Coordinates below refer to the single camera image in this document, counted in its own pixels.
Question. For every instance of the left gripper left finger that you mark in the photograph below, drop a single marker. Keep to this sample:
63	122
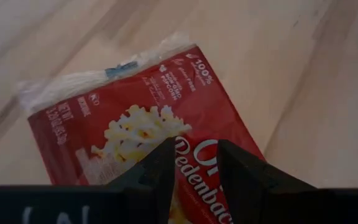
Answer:
151	186

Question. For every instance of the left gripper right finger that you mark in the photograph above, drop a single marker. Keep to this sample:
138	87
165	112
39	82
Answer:
250	186

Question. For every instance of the red popcorn bag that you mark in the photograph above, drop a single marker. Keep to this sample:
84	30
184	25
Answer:
135	102

